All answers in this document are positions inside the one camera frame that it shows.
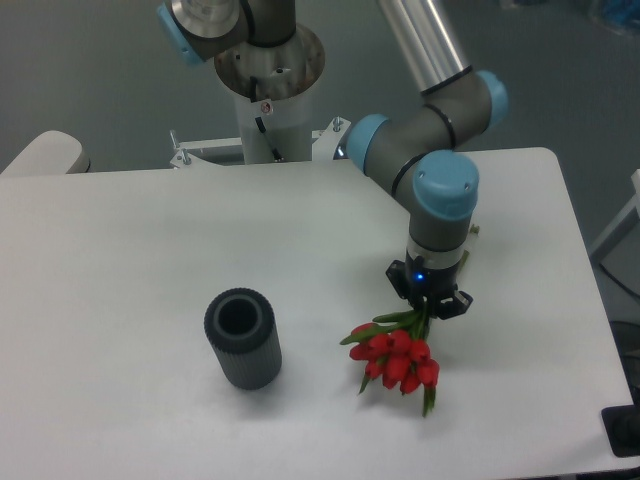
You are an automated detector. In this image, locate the white pedestal base frame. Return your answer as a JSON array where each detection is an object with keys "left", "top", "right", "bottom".
[{"left": 169, "top": 116, "right": 352, "bottom": 169}]

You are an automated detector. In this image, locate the red tulip bouquet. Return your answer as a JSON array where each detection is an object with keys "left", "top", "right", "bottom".
[{"left": 339, "top": 224, "right": 482, "bottom": 418}]

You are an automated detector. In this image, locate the black cable on pedestal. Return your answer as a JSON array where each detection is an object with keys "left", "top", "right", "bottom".
[{"left": 248, "top": 75, "right": 285, "bottom": 163}]

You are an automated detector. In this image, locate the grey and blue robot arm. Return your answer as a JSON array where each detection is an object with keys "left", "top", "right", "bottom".
[{"left": 157, "top": 1, "right": 508, "bottom": 319}]

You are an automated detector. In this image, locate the black device at table edge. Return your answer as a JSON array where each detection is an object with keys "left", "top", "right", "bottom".
[{"left": 601, "top": 405, "right": 639, "bottom": 458}]

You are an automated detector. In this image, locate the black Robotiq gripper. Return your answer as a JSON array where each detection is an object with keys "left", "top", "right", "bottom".
[{"left": 385, "top": 254, "right": 473, "bottom": 320}]

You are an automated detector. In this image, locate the white furniture at right edge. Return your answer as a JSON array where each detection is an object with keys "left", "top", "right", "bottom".
[{"left": 587, "top": 170, "right": 639, "bottom": 301}]

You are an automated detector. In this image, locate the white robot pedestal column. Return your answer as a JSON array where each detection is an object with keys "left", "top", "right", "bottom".
[{"left": 214, "top": 24, "right": 325, "bottom": 164}]

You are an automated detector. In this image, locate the dark grey ribbed vase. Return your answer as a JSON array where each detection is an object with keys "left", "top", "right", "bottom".
[{"left": 203, "top": 288, "right": 282, "bottom": 390}]

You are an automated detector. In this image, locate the beige chair back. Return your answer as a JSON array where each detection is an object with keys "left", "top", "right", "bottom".
[{"left": 1, "top": 130, "right": 91, "bottom": 178}]

